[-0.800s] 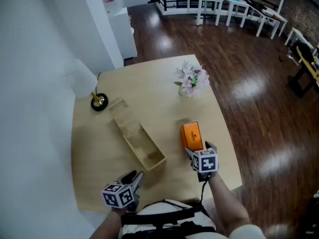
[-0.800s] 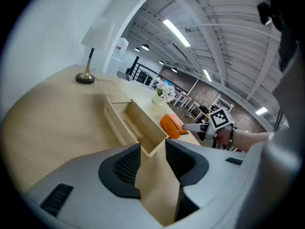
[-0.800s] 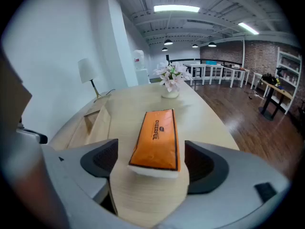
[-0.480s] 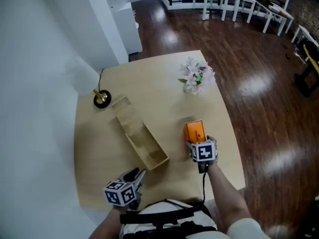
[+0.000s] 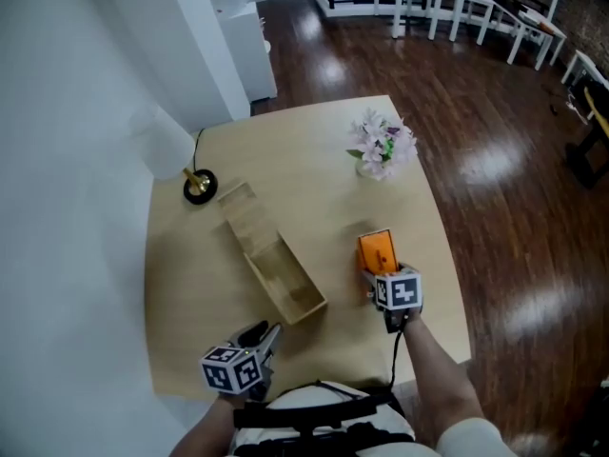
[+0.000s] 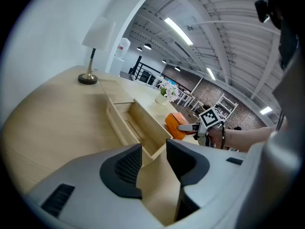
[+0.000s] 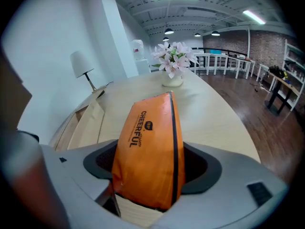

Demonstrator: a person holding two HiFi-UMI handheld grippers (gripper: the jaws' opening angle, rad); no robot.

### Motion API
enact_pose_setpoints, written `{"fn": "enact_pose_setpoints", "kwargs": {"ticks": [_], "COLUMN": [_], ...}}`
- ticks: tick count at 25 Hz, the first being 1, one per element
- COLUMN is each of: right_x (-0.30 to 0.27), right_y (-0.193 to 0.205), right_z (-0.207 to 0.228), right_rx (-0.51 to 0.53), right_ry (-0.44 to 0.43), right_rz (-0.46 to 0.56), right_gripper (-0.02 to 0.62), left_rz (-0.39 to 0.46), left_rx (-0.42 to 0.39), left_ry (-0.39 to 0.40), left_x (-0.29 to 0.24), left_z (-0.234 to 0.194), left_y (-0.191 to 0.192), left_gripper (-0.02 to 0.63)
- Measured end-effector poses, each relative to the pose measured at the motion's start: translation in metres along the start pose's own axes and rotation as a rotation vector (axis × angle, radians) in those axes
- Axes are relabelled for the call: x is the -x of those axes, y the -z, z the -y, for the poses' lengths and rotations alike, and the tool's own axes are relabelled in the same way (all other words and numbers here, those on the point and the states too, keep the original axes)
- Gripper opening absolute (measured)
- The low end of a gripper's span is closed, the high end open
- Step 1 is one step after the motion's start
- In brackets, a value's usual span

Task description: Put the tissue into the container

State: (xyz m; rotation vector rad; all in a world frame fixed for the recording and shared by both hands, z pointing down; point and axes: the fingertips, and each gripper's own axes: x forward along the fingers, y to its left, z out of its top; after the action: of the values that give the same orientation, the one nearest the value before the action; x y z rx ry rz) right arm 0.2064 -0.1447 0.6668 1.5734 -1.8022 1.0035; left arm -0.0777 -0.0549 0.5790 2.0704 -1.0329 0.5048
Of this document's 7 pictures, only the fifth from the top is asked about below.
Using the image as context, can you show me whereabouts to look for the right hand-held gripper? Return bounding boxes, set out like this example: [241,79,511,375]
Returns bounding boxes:
[359,262,424,335]

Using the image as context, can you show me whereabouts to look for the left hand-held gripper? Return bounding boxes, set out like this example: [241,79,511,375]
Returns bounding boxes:
[198,320,284,403]

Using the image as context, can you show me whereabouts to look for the orange rectangular box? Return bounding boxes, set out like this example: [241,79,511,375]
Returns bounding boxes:
[357,228,399,276]

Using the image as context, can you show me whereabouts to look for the person's left forearm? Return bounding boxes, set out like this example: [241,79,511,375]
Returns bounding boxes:
[168,394,245,457]

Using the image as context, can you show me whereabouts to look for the person's right forearm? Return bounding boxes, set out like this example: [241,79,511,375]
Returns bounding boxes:
[402,310,487,445]

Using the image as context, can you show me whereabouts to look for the open wooden box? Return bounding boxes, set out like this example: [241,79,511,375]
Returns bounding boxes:
[222,216,329,326]

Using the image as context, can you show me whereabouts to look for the person's white shirt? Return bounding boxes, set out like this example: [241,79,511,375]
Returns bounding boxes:
[231,382,521,457]

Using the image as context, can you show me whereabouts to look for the small glass vase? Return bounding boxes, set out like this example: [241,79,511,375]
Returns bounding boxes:
[355,158,382,180]

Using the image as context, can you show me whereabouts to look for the wooden sliding box lid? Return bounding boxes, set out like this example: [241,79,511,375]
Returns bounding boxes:
[217,181,280,257]

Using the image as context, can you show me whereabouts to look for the pink artificial flower bouquet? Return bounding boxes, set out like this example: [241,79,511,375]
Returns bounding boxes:
[345,107,420,182]

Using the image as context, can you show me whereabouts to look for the white shade brass table lamp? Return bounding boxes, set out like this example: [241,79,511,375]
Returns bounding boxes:
[128,104,220,206]

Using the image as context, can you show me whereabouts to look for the white water dispenser cabinet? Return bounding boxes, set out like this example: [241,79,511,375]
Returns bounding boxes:
[217,1,279,104]

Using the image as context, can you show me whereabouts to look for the black and yellow stand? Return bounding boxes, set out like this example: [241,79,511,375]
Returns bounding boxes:
[564,81,609,190]

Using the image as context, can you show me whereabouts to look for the orange and white papers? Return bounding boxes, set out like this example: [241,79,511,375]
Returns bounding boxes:
[517,9,557,33]

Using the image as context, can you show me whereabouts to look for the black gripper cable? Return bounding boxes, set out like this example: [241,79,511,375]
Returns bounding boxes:
[387,317,411,392]

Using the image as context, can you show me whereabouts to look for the black chest strap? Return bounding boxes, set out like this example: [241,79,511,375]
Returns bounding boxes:
[232,390,397,431]

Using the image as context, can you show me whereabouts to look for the black lamp cable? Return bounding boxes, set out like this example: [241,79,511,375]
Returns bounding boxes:
[191,128,206,171]

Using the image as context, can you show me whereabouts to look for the cable on floor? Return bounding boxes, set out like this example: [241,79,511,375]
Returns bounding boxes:
[548,89,592,127]

